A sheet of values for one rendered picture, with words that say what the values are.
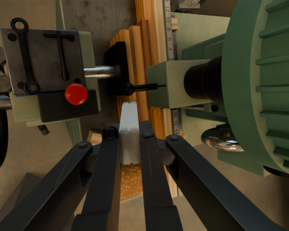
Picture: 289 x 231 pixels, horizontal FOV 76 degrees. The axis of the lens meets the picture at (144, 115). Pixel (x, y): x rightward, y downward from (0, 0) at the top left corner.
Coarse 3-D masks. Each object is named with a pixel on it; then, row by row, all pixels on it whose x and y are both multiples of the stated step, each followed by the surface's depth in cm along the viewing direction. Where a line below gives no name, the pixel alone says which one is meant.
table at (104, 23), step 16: (64, 0) 35; (80, 0) 36; (96, 0) 37; (112, 0) 39; (128, 0) 40; (64, 16) 35; (80, 16) 36; (96, 16) 38; (112, 16) 39; (128, 16) 40; (96, 32) 38; (112, 32) 39; (96, 48) 38; (96, 64) 38; (112, 96) 41; (112, 112) 41; (80, 128) 38; (96, 128) 40
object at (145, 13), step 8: (136, 0) 40; (144, 0) 38; (136, 8) 40; (144, 8) 38; (136, 16) 41; (144, 16) 38; (152, 16) 39; (152, 24) 39; (152, 32) 39; (152, 40) 39; (152, 48) 39; (152, 112) 41; (160, 112) 41; (152, 120) 42; (160, 120) 42; (160, 128) 42; (160, 136) 42
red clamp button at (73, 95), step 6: (72, 84) 26; (78, 84) 26; (66, 90) 25; (72, 90) 25; (78, 90) 26; (84, 90) 26; (66, 96) 25; (72, 96) 26; (78, 96) 26; (84, 96) 26; (72, 102) 26; (78, 102) 26
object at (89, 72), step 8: (112, 48) 33; (120, 48) 31; (112, 56) 34; (120, 56) 31; (112, 64) 35; (120, 64) 31; (88, 72) 32; (96, 72) 33; (104, 72) 33; (112, 72) 34; (120, 72) 31; (128, 72) 32; (112, 80) 36; (120, 80) 32; (128, 80) 32; (112, 88) 37; (120, 88) 33
